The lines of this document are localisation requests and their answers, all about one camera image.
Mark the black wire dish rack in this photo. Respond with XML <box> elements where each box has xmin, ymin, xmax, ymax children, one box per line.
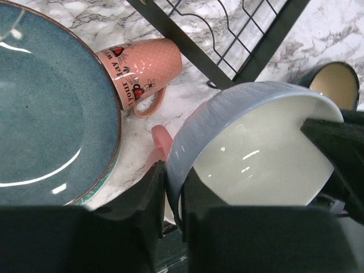
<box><xmin>129</xmin><ymin>1</ymin><xmax>309</xmax><ymax>89</ymax></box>

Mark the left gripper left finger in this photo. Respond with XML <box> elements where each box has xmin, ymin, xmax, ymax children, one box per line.
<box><xmin>1</xmin><ymin>162</ymin><xmax>166</xmax><ymax>272</ymax></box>

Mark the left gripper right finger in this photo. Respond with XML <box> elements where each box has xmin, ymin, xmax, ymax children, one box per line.
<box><xmin>183</xmin><ymin>118</ymin><xmax>363</xmax><ymax>272</ymax></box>

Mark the dark bowl beige inside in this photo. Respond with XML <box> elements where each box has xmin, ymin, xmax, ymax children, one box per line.
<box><xmin>292</xmin><ymin>61</ymin><xmax>359</xmax><ymax>110</ymax></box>

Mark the white bowl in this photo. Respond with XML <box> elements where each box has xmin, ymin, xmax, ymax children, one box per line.
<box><xmin>166</xmin><ymin>81</ymin><xmax>344</xmax><ymax>226</ymax></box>

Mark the blue glazed floral plate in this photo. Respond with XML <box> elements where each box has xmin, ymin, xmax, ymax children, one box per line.
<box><xmin>1</xmin><ymin>1</ymin><xmax>122</xmax><ymax>206</ymax></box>

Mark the teal patterned bottom plate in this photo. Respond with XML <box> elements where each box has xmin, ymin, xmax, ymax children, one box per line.
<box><xmin>73</xmin><ymin>146</ymin><xmax>121</xmax><ymax>205</ymax></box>

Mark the printed salmon coffee mug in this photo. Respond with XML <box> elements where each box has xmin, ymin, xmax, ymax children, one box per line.
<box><xmin>96</xmin><ymin>38</ymin><xmax>182</xmax><ymax>118</ymax></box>

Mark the plain pink mug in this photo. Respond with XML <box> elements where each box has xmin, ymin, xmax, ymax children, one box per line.
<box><xmin>144</xmin><ymin>124</ymin><xmax>174</xmax><ymax>225</ymax></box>

